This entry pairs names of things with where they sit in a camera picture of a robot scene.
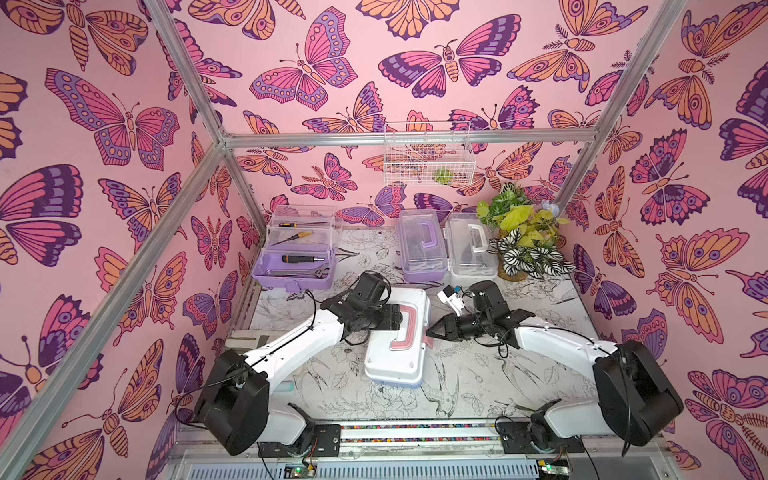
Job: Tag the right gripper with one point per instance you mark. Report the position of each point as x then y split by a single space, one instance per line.
459 326

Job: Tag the purple toolbox clear lid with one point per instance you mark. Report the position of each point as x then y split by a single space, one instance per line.
423 254

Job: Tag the potted leafy plant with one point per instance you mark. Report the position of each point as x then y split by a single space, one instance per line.
525 236

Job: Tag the black orange screwdriver in purple box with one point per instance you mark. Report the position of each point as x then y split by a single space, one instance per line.
301 259

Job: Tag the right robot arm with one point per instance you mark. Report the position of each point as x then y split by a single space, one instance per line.
634 398

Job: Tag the white toolbox clear lid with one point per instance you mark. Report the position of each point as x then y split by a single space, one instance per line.
468 244

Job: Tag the blue toolbox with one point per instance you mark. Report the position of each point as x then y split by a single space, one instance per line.
396 348

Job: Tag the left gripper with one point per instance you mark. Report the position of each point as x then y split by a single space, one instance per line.
391 318

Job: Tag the white wire basket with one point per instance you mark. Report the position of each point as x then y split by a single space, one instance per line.
428 158

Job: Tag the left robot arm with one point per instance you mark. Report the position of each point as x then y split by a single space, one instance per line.
235 402

